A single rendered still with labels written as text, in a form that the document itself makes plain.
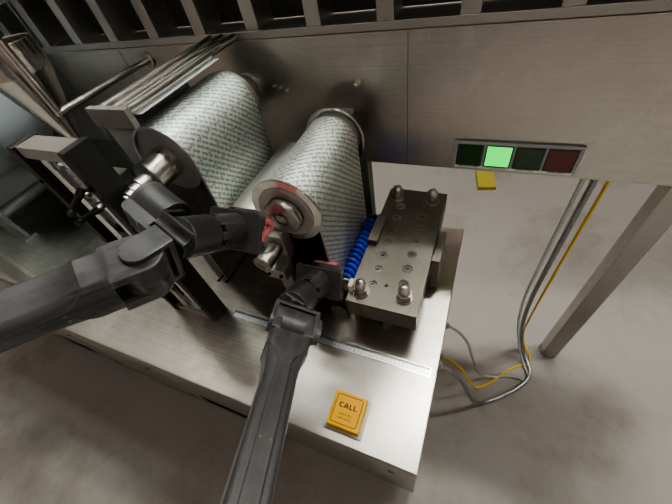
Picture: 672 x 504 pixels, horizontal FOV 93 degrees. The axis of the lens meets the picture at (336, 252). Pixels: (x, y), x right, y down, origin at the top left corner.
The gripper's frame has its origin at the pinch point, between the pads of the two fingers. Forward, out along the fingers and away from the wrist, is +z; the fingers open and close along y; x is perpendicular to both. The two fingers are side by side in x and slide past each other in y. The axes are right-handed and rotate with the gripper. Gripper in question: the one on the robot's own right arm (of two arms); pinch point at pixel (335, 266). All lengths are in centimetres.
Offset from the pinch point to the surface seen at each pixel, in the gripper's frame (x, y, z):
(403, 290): -1.1, 16.5, -2.3
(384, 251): 1.6, 8.7, 10.6
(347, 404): -24.6, 9.7, -13.6
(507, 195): -11, 51, 194
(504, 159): 24.7, 31.3, 20.4
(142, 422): -116, -109, 13
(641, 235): 5, 73, 51
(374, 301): -5.6, 10.5, -1.8
